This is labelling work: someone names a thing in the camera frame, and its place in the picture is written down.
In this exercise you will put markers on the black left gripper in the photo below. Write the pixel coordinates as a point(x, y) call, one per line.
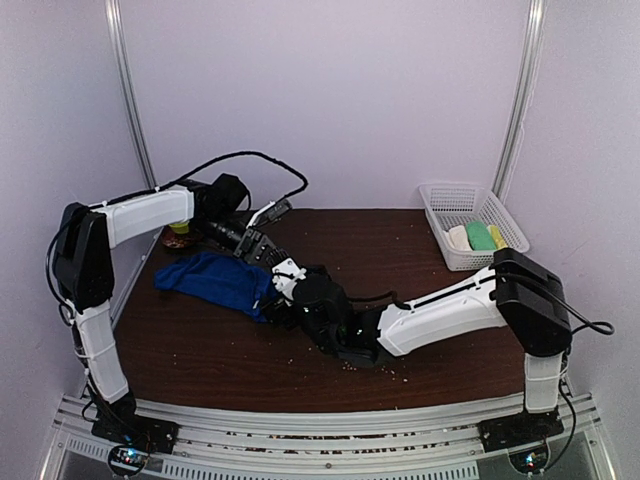
point(251, 246)

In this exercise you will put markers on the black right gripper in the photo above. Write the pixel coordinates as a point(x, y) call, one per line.
point(274, 311)

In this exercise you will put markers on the blue microfiber towel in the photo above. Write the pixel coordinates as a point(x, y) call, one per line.
point(221, 280)

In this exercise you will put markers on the white towel with blue emblem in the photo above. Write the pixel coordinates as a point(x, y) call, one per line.
point(458, 238)

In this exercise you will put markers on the white perforated plastic basket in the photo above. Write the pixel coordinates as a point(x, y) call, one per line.
point(450, 204)

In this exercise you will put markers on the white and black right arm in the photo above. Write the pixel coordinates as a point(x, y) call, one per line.
point(513, 292)

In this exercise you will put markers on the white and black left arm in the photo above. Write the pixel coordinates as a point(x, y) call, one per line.
point(80, 260)

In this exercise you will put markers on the lime green plastic bowl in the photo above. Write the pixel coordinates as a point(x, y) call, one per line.
point(180, 228)

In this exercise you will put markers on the red floral ceramic bowl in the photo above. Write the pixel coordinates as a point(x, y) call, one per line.
point(173, 240)

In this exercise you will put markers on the rolled green towel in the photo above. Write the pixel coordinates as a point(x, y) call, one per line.
point(479, 237)

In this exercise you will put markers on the left round circuit board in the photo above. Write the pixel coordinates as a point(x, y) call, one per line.
point(124, 460)

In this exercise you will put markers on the round circuit board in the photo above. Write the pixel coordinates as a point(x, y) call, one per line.
point(530, 461)
point(124, 460)

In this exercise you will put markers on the right round circuit board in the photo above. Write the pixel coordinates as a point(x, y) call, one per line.
point(530, 461)

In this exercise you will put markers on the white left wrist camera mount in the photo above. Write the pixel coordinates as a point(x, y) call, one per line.
point(271, 212)

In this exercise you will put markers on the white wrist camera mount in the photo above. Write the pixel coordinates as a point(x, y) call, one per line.
point(271, 212)
point(286, 275)

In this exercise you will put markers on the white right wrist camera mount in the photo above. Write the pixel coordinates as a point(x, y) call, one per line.
point(286, 275)

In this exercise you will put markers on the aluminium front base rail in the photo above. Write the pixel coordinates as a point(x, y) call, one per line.
point(439, 442)

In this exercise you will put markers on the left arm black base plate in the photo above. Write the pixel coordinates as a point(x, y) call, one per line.
point(147, 434)

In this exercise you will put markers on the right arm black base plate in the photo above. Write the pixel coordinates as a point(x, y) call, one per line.
point(518, 429)

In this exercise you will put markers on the left aluminium frame post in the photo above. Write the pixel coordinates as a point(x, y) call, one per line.
point(133, 119)

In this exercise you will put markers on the aluminium frame post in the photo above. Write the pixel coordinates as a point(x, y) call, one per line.
point(133, 119)
point(523, 94)

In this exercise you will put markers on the right aluminium frame post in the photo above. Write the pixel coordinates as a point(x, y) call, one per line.
point(523, 94)

